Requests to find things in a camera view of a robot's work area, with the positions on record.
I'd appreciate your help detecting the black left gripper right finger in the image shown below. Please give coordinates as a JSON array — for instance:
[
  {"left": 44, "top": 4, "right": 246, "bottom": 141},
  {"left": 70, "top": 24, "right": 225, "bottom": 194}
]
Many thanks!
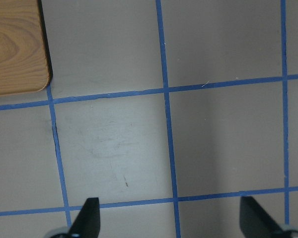
[{"left": 239, "top": 196, "right": 284, "bottom": 238}]

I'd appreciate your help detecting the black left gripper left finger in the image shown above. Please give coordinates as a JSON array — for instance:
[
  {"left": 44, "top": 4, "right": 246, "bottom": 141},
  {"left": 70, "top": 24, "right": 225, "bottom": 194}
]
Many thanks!
[{"left": 67, "top": 198, "right": 100, "bottom": 238}]

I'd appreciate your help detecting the wooden tray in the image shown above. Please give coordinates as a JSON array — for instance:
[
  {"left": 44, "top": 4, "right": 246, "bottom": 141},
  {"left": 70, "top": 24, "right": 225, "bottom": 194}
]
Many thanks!
[{"left": 0, "top": 0, "right": 53, "bottom": 96}]

